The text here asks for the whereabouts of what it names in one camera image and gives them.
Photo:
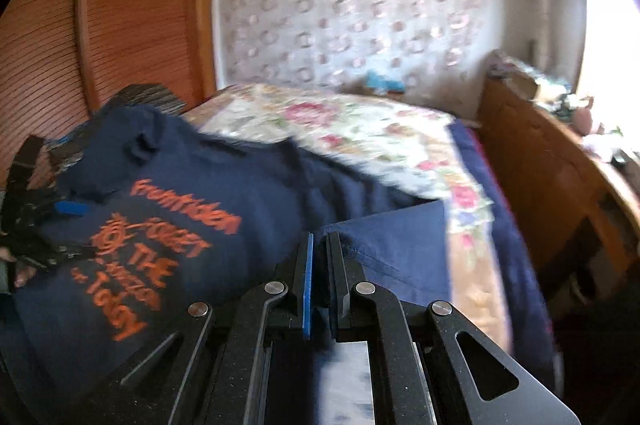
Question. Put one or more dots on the stack of papers and books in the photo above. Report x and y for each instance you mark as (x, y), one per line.
(512, 72)

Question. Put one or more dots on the floral bedspread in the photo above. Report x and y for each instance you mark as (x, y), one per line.
(380, 135)

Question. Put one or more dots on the blue toy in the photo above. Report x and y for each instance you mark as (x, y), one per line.
(384, 82)

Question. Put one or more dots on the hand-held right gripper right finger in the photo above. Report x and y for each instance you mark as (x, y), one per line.
(334, 275)

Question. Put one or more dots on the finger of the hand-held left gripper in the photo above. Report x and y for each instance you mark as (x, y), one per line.
(70, 207)
(70, 251)

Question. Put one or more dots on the person's left hand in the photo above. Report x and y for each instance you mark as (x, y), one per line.
(22, 276)

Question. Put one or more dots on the bright window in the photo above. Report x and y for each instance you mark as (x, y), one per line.
(612, 55)

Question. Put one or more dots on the dark circle patterned pillow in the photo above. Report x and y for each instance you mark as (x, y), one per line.
(155, 97)

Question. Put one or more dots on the navy t-shirt with orange print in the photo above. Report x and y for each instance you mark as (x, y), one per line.
(200, 185)

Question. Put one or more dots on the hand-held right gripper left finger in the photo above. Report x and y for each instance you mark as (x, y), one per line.
(307, 285)

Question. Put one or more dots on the pink figurine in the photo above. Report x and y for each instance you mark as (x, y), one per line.
(584, 115)

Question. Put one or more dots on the wooden sideboard cabinet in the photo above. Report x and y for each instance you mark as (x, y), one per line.
(540, 165)

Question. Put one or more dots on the sheer circle patterned curtain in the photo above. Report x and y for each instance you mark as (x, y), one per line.
(350, 10)

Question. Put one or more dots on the wooden headboard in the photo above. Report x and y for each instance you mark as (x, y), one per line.
(115, 5)

